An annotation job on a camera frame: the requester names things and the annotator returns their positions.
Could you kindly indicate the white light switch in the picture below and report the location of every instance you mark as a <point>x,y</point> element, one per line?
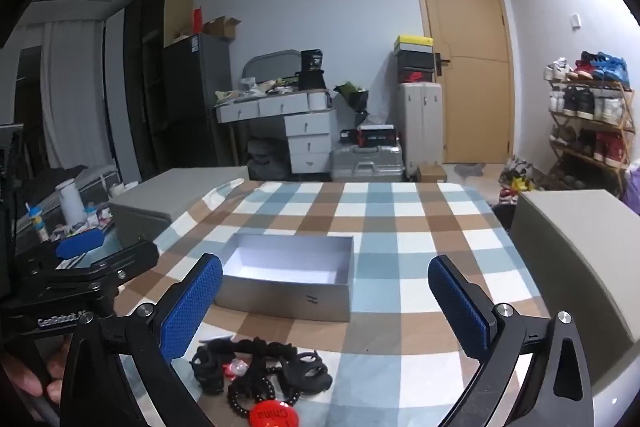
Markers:
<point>576,21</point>

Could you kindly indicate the silver rectangular box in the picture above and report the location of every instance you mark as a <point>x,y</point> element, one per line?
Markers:
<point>280,297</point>

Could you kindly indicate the small bottle with blue cap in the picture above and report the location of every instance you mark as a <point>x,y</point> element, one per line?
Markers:
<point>39,224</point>

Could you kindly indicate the grey arched mirror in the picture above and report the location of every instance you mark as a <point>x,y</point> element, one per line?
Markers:
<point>270,67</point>

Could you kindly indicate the white bottle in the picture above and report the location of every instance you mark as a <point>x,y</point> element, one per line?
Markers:
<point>71,202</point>

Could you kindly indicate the black stand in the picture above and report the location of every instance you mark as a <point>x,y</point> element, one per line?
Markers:
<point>12,187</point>

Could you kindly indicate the yellow shoe box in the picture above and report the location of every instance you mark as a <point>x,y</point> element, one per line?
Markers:
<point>414,44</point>

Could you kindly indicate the white dresser desk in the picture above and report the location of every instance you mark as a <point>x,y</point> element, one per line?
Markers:
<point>310,132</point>

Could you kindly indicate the black hair claw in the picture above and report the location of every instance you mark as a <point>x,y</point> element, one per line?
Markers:
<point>306,372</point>
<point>207,369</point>

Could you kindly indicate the black curved hair clip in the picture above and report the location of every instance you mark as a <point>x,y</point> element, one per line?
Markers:
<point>260,346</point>

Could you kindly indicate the black box with red print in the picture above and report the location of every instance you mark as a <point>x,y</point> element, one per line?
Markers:
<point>377,137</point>

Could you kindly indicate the white curtain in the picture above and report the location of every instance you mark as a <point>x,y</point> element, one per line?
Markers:
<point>75,97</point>

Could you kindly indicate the silver aluminium suitcase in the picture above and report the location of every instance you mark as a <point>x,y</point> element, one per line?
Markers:
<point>367,162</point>

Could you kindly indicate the wooden door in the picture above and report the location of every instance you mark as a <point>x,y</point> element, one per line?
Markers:
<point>470,57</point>

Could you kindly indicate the dark wardrobe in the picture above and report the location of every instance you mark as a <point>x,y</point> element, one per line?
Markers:
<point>145,82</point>

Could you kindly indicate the red round badge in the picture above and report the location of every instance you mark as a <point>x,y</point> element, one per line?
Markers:
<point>270,414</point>

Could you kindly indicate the red paper bag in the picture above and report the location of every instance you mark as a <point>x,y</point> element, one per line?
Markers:
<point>198,21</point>

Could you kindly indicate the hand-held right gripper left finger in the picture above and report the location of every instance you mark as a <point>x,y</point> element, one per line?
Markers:
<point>192,307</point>

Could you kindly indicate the black refrigerator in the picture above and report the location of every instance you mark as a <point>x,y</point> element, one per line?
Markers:
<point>195,102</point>

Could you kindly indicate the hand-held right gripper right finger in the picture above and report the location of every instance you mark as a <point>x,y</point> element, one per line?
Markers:
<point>460,307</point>

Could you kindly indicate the tall cardboard box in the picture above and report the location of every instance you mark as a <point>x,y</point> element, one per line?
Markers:
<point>177,12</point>

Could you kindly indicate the purple bag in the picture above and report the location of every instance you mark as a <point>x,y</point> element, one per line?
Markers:
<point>632,187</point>

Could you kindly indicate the small cardboard box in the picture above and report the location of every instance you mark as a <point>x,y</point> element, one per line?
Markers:
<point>431,173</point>

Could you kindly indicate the white upright suitcase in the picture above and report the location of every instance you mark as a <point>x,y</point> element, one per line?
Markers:
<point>422,127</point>

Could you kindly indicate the open cardboard box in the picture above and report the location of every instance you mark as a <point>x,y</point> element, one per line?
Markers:
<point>222,27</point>

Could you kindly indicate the wooden shoe rack with shoes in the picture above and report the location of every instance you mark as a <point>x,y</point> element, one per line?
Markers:
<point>595,104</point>

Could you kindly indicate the checked tablecloth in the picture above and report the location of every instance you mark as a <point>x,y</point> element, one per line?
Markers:
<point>380,227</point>

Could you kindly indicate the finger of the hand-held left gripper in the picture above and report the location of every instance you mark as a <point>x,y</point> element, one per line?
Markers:
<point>80,243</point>
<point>132,257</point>

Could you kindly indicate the dark bag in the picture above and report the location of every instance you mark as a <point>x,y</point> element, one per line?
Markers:
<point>267,159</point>

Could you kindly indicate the person's left hand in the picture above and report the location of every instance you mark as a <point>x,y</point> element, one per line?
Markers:
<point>25,377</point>

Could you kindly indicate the black gift bag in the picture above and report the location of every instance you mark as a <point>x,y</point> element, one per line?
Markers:
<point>352,97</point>

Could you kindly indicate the black shoe box stack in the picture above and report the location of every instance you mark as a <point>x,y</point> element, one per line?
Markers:
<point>414,69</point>

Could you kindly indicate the yellow shoes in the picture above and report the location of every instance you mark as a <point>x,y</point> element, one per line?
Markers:
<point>517,182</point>

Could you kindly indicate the small black box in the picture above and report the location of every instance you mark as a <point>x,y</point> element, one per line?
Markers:
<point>349,137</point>

